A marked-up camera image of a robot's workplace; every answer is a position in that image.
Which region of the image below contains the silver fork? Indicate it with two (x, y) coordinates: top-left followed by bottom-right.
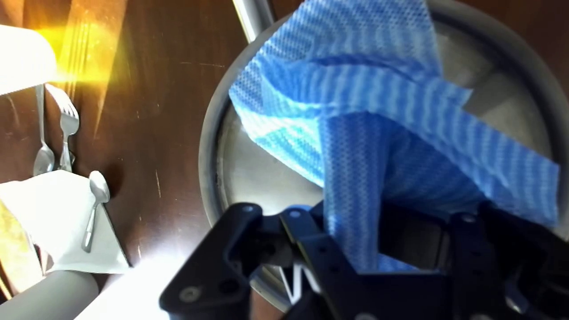
(44, 83), (81, 173)

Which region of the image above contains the white napkin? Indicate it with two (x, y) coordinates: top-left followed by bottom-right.
(0, 169), (132, 274)

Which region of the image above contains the blue cloth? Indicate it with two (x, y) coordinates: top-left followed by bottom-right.
(228, 0), (561, 274)

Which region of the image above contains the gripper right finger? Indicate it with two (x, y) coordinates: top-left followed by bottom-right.
(447, 201), (569, 320)

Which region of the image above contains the grey cylinder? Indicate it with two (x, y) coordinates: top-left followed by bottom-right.
(0, 270), (100, 320)

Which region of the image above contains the silver spoon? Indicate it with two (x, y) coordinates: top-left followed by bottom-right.
(81, 170), (111, 253)
(33, 84), (56, 176)

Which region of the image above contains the white plate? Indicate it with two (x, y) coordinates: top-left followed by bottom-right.
(0, 24), (58, 96)

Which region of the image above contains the silver pot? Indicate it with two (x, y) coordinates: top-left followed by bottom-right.
(231, 0), (275, 44)

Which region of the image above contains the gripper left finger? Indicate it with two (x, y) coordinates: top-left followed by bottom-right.
(159, 202), (361, 320)

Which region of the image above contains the silver lid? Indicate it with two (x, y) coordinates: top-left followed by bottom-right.
(198, 0), (569, 314)

